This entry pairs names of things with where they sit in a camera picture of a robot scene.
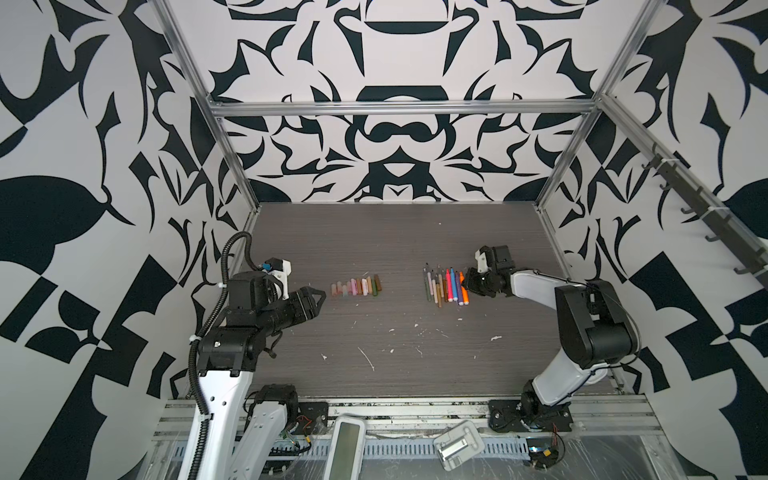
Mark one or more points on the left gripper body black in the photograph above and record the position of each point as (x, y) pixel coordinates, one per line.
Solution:
(276, 311)

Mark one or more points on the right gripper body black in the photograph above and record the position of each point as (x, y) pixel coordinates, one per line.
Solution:
(481, 283)

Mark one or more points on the orange highlighter pen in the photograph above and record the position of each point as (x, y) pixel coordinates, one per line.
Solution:
(463, 289)

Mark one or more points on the purple highlighter pen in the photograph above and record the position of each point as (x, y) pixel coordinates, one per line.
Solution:
(457, 274)

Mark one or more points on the light brown pen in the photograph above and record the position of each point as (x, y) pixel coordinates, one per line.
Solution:
(442, 283)

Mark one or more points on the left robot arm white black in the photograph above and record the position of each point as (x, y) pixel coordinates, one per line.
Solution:
(233, 430)

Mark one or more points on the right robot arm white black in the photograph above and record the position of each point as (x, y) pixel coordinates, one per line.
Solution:
(595, 331)

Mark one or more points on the white handheld tablet device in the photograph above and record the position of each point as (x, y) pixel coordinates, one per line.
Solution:
(346, 450)

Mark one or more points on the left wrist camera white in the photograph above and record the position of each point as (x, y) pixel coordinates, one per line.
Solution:
(280, 270)

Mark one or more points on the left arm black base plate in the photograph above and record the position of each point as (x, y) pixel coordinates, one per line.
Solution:
(312, 417)

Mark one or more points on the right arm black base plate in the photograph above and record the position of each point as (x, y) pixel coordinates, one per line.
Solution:
(516, 415)

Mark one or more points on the aluminium frame front rail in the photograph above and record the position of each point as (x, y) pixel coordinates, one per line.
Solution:
(592, 414)

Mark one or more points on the grey metal bracket box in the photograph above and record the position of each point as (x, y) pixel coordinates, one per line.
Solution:
(458, 445)

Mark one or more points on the aluminium frame back beam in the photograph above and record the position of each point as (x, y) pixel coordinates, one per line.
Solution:
(400, 107)

